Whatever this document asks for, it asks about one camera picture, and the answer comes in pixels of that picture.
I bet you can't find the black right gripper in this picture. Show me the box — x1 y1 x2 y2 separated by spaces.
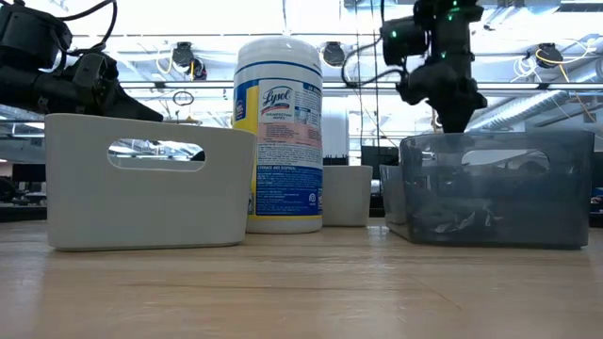
397 59 489 135

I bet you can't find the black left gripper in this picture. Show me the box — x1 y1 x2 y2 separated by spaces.
43 73 164 122

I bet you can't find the horizontal metal beam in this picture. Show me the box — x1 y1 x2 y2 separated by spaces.
117 79 603 91

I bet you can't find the dark translucent plastic bin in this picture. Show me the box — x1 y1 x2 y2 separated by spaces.
379 130 596 250

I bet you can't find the black monitor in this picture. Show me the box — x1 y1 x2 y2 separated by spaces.
360 145 400 181
11 163 47 184

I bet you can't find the light grey plastic bin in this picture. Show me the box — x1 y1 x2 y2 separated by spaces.
321 164 374 228
44 112 258 252

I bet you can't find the Lysol disinfecting wipes canister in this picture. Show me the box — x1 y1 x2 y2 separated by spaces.
232 36 325 235

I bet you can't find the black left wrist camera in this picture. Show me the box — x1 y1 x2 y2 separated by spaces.
70 53 120 103

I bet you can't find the black cable loop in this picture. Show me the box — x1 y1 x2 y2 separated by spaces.
171 89 196 108

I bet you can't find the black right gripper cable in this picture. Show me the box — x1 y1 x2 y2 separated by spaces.
340 0 407 89

